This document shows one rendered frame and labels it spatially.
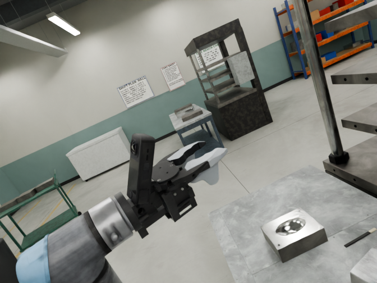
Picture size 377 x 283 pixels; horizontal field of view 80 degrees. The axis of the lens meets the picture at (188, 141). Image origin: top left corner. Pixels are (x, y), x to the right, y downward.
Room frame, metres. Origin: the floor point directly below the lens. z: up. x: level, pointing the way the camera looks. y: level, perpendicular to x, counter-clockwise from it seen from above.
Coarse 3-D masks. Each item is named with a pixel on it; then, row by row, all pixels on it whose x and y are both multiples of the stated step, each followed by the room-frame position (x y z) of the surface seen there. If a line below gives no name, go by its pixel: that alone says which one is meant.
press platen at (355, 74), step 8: (376, 56) 1.08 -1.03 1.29; (360, 64) 1.08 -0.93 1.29; (368, 64) 1.02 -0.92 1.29; (376, 64) 0.97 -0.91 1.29; (336, 72) 1.12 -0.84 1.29; (344, 72) 1.06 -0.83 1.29; (352, 72) 1.00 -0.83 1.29; (360, 72) 0.95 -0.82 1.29; (368, 72) 0.91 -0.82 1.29; (376, 72) 0.87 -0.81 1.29; (336, 80) 1.09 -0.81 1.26; (344, 80) 1.04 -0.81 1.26; (352, 80) 0.99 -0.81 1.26; (360, 80) 0.95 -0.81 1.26; (368, 80) 0.91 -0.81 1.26; (376, 80) 0.87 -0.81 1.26
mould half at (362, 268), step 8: (368, 256) 0.50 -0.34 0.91; (376, 256) 0.49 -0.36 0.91; (360, 264) 0.49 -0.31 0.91; (368, 264) 0.48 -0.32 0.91; (376, 264) 0.47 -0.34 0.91; (352, 272) 0.47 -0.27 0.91; (360, 272) 0.47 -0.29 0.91; (368, 272) 0.46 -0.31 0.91; (376, 272) 0.45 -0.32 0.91; (352, 280) 0.47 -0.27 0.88; (360, 280) 0.45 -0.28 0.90; (368, 280) 0.44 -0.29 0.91; (376, 280) 0.43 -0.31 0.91
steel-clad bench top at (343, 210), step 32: (256, 192) 1.18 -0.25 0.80; (288, 192) 1.06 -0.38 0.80; (320, 192) 0.96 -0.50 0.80; (352, 192) 0.87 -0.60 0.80; (224, 224) 1.04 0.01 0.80; (256, 224) 0.94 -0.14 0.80; (320, 224) 0.78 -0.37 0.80; (352, 224) 0.71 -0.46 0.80; (224, 256) 0.84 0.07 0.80; (256, 256) 0.77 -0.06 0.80; (320, 256) 0.65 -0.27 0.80; (352, 256) 0.60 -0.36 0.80
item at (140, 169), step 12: (132, 144) 0.36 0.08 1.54; (144, 144) 0.34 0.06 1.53; (132, 156) 0.37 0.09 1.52; (144, 156) 0.34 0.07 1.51; (132, 168) 0.36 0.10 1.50; (144, 168) 0.34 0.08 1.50; (132, 180) 0.35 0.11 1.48; (144, 180) 0.34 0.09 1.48; (132, 192) 0.35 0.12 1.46; (144, 192) 0.34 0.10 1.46
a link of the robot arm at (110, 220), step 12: (108, 204) 0.33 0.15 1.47; (96, 216) 0.31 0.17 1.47; (108, 216) 0.31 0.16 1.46; (120, 216) 0.31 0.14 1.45; (96, 228) 0.30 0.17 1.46; (108, 228) 0.30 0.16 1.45; (120, 228) 0.31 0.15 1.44; (132, 228) 0.32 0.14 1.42; (108, 240) 0.30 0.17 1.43; (120, 240) 0.31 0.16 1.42
